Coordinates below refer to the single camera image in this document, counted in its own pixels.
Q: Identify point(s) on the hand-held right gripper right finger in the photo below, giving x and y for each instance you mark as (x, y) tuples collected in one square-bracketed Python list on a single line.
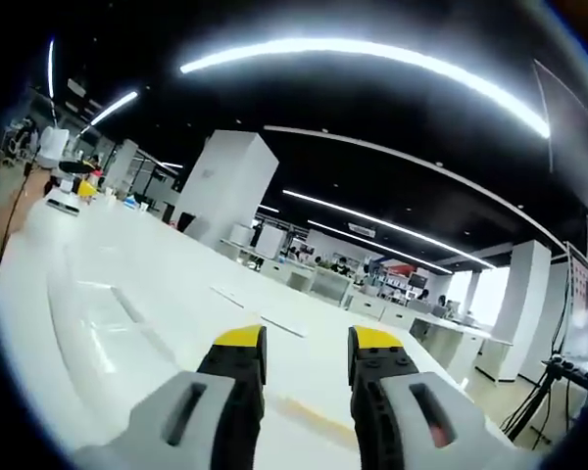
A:
[(402, 416)]

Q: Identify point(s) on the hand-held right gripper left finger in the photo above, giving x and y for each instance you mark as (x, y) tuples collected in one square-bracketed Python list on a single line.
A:
[(203, 416)]

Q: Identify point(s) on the clear plastic storage box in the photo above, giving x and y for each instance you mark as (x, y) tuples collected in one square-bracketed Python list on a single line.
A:
[(103, 328)]

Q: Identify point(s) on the white office desk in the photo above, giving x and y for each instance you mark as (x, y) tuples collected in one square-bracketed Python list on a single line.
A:
[(458, 340)]

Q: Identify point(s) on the black tripod stand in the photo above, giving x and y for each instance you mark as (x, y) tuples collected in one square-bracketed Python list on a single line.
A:
[(544, 391)]

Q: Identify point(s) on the white square pillar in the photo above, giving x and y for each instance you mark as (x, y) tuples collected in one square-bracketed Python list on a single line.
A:
[(230, 186), (519, 298)]

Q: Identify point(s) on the long ceiling light strip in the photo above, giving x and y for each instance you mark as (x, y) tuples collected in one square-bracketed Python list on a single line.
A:
[(51, 68), (372, 61), (113, 108), (387, 227), (372, 247)]

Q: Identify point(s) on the ceiling air vent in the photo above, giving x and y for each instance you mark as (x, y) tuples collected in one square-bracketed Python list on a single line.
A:
[(362, 228)]

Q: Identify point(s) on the large display screen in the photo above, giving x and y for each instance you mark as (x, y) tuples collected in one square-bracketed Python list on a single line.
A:
[(584, 303)]

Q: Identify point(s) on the yellow object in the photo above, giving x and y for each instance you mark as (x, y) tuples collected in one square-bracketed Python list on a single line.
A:
[(86, 189)]

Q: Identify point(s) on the black round device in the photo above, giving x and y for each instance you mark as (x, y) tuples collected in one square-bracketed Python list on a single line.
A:
[(76, 166)]

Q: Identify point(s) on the white machine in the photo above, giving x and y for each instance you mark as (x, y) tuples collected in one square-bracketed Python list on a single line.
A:
[(54, 143)]

